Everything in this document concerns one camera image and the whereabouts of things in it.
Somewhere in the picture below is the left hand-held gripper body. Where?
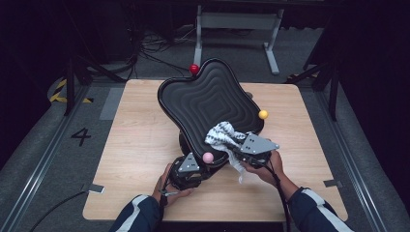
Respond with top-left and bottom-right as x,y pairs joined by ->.
167,152 -> 212,191

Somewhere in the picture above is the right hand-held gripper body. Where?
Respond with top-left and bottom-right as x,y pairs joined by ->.
230,132 -> 280,169

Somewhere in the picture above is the white patterned cloth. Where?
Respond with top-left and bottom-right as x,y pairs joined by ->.
204,121 -> 250,185

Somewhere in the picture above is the black wavy tray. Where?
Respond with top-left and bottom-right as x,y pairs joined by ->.
157,57 -> 266,180

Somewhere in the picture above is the person's right hand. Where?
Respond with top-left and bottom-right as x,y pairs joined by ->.
241,150 -> 287,189

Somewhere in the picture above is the person's left hand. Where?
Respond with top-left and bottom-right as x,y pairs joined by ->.
152,162 -> 195,207

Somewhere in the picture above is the grey tape piece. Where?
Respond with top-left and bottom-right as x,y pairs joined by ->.
80,183 -> 106,195
323,179 -> 343,189

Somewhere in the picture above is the black tripod stand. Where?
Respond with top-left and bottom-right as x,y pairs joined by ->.
63,54 -> 125,117
284,57 -> 339,122

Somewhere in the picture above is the yellow black hazard tape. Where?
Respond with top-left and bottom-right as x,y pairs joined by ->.
47,78 -> 95,104

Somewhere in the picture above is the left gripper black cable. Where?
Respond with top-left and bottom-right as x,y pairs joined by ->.
158,170 -> 172,226

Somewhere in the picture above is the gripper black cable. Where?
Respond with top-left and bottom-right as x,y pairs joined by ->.
158,170 -> 172,226
265,160 -> 293,232

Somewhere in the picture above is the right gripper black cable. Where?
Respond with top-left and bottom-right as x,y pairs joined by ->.
265,160 -> 293,232

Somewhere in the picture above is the metal floor rail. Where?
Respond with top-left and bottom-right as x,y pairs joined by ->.
0,85 -> 91,232
317,91 -> 388,232

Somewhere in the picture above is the grey metal table frame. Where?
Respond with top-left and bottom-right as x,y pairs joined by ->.
192,4 -> 285,75

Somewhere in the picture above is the tangle of black floor cables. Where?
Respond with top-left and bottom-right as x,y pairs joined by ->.
127,28 -> 194,81

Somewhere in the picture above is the black floor cable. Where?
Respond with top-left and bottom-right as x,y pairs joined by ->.
28,190 -> 89,232

